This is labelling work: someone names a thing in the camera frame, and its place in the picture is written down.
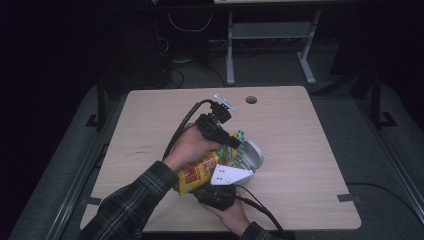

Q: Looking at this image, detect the black metal stand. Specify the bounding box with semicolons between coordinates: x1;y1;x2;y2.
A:
84;76;108;130
369;66;398;130

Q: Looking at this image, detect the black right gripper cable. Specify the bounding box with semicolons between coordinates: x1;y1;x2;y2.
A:
234;184;288;240

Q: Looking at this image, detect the metal floor rail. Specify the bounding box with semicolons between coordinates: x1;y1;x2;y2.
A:
43;99;125;240
353;98;424;218

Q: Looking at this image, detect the black floor cable bundle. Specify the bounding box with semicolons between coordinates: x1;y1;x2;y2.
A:
159;36;228;90

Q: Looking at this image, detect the person's left hand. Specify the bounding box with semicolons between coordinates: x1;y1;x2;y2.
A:
163;124;224;173

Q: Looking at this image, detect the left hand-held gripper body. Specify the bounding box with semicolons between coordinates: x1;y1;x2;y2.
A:
194;93;238;143

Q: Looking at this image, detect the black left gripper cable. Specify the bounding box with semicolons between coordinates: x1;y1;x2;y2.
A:
162;99;214;161

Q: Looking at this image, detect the yellow green snack pouch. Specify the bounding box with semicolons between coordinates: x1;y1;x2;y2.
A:
174;130;246;197

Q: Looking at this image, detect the clear jar with grey lid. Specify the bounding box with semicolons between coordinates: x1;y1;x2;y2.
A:
233;139;265;184

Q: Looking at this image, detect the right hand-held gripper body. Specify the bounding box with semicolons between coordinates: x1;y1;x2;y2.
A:
193;163;254;212

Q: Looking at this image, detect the person's right hand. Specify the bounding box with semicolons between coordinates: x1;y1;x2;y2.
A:
201;191;251;237

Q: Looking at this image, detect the white hanging cable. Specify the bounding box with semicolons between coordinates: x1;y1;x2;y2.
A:
167;12;214;33

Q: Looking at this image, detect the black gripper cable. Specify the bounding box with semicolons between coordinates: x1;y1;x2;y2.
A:
162;99;214;161
234;184;288;240

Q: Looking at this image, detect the white metal desk frame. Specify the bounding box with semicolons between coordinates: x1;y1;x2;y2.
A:
213;0;323;86

